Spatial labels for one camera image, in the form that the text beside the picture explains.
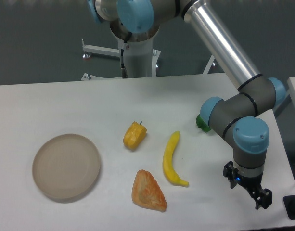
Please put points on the yellow toy banana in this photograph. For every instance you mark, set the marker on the yellow toy banana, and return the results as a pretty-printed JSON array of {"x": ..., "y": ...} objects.
[{"x": 167, "y": 163}]

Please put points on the beige round plate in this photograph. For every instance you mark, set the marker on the beige round plate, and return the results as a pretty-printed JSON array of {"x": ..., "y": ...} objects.
[{"x": 66, "y": 167}]

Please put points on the orange toy pastry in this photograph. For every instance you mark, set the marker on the orange toy pastry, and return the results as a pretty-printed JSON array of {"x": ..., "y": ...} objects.
[{"x": 146, "y": 192}]

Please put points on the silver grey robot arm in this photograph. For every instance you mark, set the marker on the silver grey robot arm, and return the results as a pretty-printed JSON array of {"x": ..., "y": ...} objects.
[{"x": 136, "y": 22}]

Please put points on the yellow toy pepper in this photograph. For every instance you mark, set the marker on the yellow toy pepper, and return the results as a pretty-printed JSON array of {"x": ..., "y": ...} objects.
[{"x": 134, "y": 135}]

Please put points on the green toy pepper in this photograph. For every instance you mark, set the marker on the green toy pepper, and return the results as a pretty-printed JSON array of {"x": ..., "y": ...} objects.
[{"x": 202, "y": 125}]

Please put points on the black device at edge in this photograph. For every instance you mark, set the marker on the black device at edge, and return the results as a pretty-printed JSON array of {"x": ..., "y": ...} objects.
[{"x": 289, "y": 202}]

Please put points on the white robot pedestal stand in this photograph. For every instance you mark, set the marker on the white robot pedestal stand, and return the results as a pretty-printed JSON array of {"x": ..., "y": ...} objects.
[{"x": 173, "y": 49}]

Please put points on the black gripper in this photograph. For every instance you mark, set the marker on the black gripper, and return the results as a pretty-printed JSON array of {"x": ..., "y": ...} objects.
[{"x": 262, "y": 197}]

